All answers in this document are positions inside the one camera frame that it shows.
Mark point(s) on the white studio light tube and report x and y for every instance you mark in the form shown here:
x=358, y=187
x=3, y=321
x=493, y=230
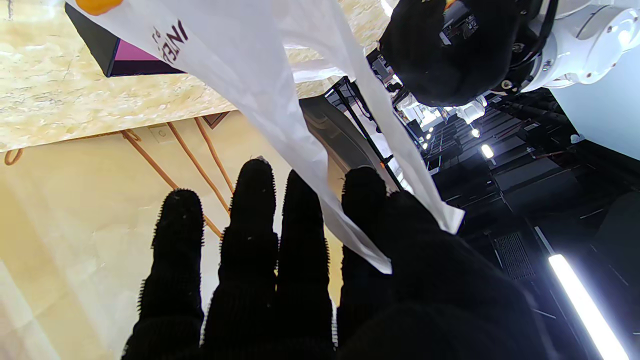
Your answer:
x=585, y=305

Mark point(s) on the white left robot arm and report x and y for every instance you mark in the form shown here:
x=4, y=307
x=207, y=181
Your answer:
x=590, y=40

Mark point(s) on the tripod floor lamp white shade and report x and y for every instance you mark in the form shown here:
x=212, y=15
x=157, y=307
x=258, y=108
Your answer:
x=200, y=168

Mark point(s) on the white plastic bag orange logo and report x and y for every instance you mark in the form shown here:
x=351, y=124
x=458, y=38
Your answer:
x=240, y=60

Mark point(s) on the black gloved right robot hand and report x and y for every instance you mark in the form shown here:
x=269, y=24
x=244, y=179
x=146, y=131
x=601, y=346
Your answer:
x=250, y=310

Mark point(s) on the dark flat television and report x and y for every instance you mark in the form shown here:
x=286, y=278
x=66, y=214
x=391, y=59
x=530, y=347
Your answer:
x=340, y=140

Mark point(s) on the black gift box pink inside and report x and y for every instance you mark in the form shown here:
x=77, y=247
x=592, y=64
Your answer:
x=97, y=47

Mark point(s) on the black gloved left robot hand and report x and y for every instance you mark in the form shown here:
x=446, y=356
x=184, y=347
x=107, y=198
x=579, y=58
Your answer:
x=425, y=60

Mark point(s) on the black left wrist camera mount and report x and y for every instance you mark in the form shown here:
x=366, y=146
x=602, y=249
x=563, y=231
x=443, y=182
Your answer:
x=530, y=55

